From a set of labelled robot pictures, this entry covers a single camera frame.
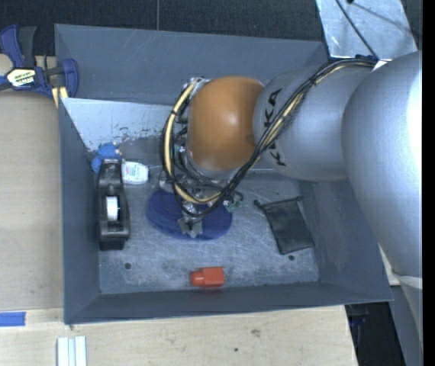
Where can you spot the small white bottle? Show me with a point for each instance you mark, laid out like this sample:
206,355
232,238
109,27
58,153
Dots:
135,173

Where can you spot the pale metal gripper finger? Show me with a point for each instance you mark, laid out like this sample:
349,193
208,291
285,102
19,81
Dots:
190,208
191,226

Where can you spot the pale wood board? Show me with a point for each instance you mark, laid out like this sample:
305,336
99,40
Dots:
23,204

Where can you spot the black tape dispenser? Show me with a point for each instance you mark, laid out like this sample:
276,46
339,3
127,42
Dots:
112,204

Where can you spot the blue oval disc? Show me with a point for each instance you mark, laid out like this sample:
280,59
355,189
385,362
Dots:
164,216

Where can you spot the grey metal bin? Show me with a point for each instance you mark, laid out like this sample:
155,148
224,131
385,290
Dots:
202,265

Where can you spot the blue toy figure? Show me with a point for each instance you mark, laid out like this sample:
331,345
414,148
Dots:
105,153

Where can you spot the red plastic block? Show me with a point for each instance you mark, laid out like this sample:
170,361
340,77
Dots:
209,277

